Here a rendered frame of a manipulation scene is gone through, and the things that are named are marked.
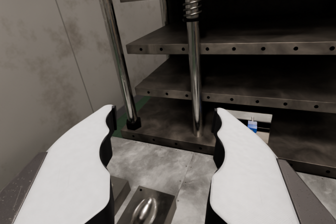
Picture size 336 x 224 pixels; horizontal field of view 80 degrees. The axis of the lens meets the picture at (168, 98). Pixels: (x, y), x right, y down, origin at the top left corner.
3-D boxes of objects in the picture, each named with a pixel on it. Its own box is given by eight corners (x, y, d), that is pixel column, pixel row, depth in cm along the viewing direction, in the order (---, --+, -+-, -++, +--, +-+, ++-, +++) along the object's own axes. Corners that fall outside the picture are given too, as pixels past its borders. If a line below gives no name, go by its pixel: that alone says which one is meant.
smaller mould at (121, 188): (106, 230, 71) (101, 220, 68) (78, 218, 76) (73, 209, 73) (131, 190, 85) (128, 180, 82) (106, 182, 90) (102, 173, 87)
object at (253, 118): (267, 143, 102) (272, 114, 94) (214, 135, 112) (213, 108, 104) (266, 96, 142) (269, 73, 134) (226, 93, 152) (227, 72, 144)
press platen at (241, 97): (377, 117, 79) (382, 106, 77) (135, 95, 121) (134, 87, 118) (327, 57, 138) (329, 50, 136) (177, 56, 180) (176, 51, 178)
